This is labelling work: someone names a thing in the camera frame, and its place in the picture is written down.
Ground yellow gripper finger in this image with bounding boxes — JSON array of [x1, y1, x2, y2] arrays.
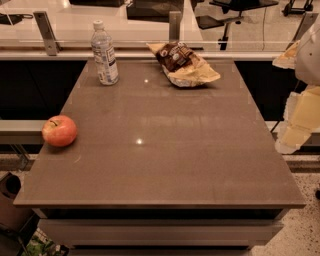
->
[[275, 86, 320, 154], [272, 41, 300, 69]]

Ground brown chip bag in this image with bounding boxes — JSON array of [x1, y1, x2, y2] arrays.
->
[[148, 42, 221, 88]]

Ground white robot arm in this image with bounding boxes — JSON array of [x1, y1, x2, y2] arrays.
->
[[272, 23, 320, 154]]

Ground red apple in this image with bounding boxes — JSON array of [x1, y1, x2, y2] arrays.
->
[[42, 115, 77, 147]]

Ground black office chair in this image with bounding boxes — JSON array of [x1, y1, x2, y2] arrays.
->
[[195, 0, 280, 51]]

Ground clear plastic water bottle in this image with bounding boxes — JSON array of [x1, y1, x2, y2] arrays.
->
[[91, 20, 119, 85]]

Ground grey table drawer front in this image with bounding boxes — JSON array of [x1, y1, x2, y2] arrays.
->
[[39, 219, 283, 247]]

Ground brown bin with hole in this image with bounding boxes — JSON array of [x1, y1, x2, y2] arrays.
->
[[0, 173, 33, 231]]

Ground right metal glass bracket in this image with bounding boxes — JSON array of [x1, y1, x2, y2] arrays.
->
[[293, 12, 320, 43]]

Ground metal glass bracket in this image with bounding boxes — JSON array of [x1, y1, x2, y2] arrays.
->
[[293, 12, 320, 43], [169, 11, 182, 42], [33, 11, 61, 56]]

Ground middle metal glass bracket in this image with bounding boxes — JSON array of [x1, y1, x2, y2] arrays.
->
[[169, 11, 182, 42]]

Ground left metal glass bracket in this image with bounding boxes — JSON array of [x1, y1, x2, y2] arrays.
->
[[33, 11, 61, 56]]

